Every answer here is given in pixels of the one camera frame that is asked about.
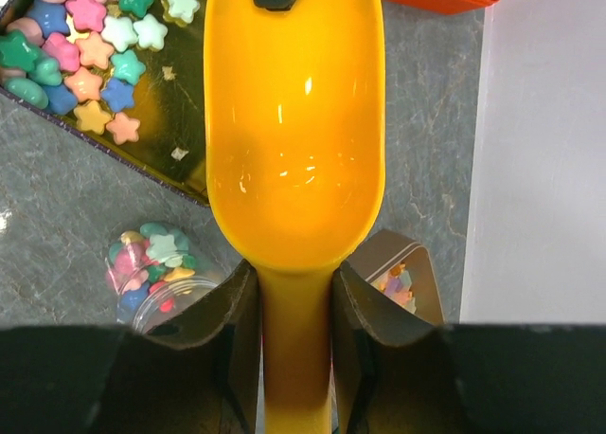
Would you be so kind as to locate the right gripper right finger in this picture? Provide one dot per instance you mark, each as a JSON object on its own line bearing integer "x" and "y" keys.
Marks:
{"x": 396, "y": 373}

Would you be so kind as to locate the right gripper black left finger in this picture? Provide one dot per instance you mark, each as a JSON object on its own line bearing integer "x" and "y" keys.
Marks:
{"x": 195, "y": 373}

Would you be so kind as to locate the brown gummy candy box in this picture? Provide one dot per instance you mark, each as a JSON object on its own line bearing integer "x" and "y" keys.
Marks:
{"x": 401, "y": 269}

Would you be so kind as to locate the star candy tin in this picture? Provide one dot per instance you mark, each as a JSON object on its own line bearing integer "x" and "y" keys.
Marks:
{"x": 124, "y": 75}

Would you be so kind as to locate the clear glass jar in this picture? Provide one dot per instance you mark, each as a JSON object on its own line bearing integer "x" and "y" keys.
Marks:
{"x": 156, "y": 271}

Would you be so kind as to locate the yellow plastic scoop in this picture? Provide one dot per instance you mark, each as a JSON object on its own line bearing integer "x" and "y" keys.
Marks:
{"x": 295, "y": 169}

